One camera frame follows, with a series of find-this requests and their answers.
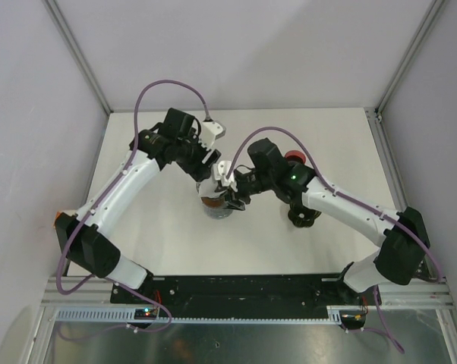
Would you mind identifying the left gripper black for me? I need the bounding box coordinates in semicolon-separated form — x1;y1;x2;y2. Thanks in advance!
175;127;220;182

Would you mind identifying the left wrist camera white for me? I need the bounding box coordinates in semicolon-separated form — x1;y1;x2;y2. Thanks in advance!
199;120;226;149

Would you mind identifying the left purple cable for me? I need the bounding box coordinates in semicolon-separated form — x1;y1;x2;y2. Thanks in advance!
56;80;214;340

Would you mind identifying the red black coffee dripper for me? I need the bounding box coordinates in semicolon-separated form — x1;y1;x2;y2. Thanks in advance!
284;149;306;165

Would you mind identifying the orange white box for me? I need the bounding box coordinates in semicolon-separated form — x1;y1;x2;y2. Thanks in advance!
52;211;62;228

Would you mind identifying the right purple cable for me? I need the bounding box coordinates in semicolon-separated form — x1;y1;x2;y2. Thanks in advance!
226;127;446;353

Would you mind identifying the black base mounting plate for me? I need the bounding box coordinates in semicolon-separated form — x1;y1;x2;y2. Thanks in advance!
110;275;382;319

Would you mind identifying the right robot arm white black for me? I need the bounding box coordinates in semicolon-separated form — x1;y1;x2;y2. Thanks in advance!
215;138;430;304

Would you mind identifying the white paper coffee filter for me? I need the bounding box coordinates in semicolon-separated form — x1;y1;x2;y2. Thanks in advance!
197;179;226;199

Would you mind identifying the aluminium frame post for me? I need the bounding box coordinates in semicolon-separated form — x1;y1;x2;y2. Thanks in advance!
42;0;112;116
374;0;448;115

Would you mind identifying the brown wooden dripper ring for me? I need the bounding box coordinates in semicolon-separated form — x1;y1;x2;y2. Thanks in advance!
200;196;228;209

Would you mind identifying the olive green dripper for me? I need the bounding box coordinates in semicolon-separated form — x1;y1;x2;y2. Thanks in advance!
288;204;321;228

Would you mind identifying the left aluminium frame post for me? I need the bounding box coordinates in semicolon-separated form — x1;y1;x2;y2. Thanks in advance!
42;0;112;116

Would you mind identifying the clear glass carafe server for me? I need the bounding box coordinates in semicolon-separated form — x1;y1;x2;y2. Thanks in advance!
203;206;233;220

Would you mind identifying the right aluminium frame post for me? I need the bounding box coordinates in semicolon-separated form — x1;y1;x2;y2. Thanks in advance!
374;0;448;115

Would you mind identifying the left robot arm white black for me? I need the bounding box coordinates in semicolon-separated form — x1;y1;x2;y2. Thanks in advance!
55;108;225;303

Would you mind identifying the grey cable duct rail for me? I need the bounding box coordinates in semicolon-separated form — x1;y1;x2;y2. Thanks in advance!
55;307;342;325

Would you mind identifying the purple cable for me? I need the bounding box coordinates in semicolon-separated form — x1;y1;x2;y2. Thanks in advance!
56;80;214;340
226;127;446;353

